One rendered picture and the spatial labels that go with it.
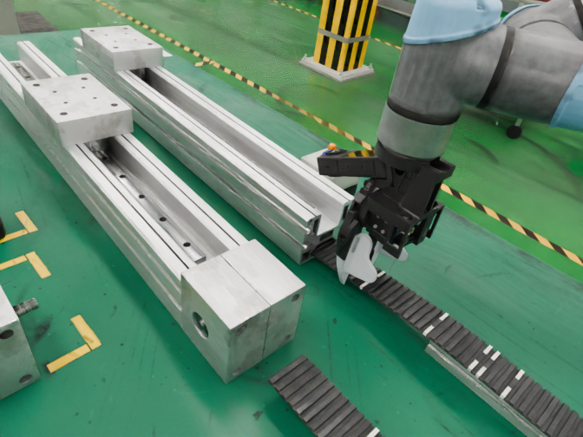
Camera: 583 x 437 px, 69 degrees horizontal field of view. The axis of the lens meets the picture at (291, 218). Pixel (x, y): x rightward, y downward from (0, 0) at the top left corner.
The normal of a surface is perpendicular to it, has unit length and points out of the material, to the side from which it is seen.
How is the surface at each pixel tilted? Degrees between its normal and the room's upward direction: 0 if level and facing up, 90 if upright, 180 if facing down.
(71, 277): 0
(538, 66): 61
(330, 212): 90
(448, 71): 94
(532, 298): 0
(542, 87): 85
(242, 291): 0
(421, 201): 90
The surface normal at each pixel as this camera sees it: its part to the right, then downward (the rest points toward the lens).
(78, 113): 0.14, -0.78
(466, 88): -0.33, 0.82
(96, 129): 0.66, 0.53
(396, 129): -0.76, 0.30
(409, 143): -0.33, 0.54
